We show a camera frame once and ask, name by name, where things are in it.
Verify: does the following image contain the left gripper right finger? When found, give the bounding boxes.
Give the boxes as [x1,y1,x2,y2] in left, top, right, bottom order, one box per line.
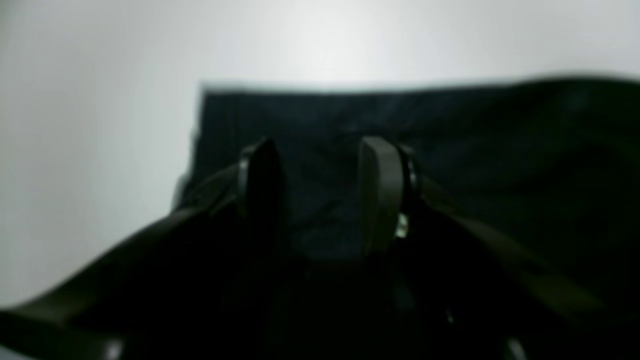
[358,136,639,360]

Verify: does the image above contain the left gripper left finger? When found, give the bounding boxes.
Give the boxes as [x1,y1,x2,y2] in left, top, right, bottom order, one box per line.
[1,139,282,360]

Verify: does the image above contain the black T-shirt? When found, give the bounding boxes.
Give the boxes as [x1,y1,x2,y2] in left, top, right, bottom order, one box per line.
[176,77,640,313]

